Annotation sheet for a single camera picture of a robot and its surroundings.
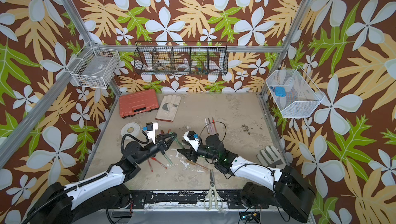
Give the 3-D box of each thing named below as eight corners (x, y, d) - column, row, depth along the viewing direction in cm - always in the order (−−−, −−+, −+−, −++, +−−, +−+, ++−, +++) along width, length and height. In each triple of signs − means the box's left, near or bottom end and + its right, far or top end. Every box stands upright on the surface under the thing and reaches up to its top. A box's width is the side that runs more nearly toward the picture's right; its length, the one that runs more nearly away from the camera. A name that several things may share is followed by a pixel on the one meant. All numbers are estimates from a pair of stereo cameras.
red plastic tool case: (122, 118, 106) (119, 114, 103) (121, 99, 117) (119, 95, 114) (160, 109, 112) (158, 105, 108) (156, 92, 123) (154, 87, 119)
